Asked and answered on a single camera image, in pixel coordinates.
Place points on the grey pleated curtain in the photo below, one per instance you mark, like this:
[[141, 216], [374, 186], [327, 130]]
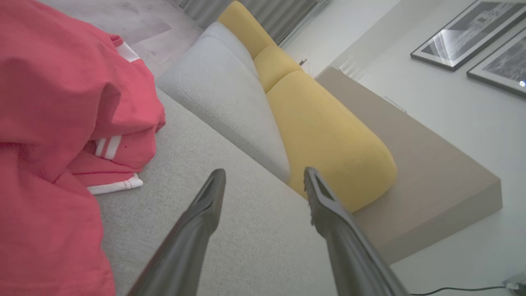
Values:
[[279, 12]]

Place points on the red shorts with white stripe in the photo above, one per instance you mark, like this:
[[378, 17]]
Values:
[[61, 82]]

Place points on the beige low wooden platform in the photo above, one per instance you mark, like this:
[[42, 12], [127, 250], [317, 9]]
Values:
[[431, 176]]

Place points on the red Bulls basketball jersey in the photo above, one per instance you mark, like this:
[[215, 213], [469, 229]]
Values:
[[41, 238]]

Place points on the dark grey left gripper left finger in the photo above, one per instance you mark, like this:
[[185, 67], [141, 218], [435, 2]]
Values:
[[185, 246]]

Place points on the large grey sofa seat cushion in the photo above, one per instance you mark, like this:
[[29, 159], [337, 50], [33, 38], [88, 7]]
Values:
[[222, 98]]

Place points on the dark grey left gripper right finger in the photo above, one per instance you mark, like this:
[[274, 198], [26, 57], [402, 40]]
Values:
[[349, 255]]

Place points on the small grey sofa seat cushion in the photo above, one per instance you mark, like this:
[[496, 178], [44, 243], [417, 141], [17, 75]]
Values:
[[230, 37]]

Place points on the black framed wall picture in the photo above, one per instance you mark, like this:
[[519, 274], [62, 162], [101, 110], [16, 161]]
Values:
[[505, 65], [468, 33]]

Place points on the grey power adaptor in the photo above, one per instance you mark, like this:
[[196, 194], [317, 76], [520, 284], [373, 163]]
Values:
[[517, 283]]

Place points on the small yellow sofa back cushion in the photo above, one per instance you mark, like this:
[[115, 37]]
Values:
[[273, 65]]

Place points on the large yellow sofa back cushion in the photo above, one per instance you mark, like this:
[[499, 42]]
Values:
[[324, 135]]

